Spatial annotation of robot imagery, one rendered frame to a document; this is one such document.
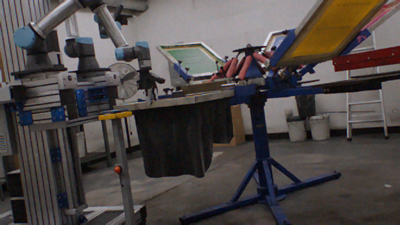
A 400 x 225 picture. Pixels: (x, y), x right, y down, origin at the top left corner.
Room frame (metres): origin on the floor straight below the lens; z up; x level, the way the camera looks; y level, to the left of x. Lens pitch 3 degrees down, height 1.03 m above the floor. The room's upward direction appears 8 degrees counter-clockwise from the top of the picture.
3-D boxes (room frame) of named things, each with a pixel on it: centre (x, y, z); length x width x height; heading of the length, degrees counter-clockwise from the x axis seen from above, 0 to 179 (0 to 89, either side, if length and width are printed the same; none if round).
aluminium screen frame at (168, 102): (2.69, 0.07, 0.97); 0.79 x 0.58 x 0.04; 149
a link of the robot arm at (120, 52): (2.40, 0.38, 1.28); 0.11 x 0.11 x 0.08; 4
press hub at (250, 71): (3.59, -0.48, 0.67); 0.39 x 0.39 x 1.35
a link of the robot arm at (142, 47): (2.39, 0.29, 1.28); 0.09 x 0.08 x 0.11; 94
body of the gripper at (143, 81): (2.39, 0.29, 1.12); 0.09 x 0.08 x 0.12; 59
